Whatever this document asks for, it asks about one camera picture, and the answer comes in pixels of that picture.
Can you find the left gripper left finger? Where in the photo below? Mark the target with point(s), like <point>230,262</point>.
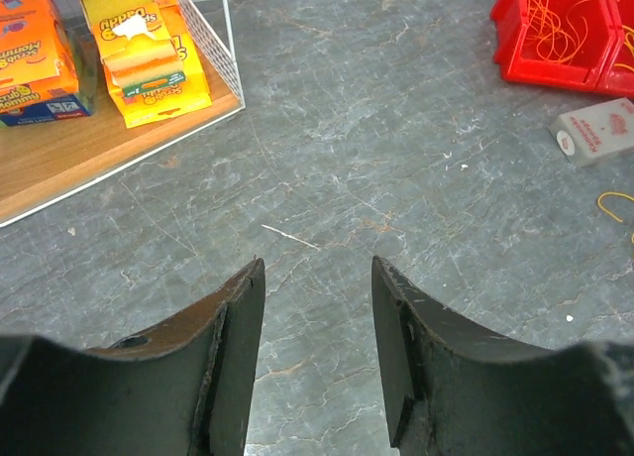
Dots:
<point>183,386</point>

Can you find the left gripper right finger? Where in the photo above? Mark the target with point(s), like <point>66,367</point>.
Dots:
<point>454,387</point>

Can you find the grey sponge packet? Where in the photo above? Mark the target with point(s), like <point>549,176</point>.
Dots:
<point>595,133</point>

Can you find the right orange snack boxes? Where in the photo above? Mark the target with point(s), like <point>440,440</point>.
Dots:
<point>152,68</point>

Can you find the left orange snack box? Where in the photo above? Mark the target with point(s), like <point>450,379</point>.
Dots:
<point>47,73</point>

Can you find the red three-compartment bin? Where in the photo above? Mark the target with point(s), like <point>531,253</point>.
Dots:
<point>581,45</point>

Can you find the white wire wooden shelf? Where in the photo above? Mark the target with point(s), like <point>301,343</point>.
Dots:
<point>42,164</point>

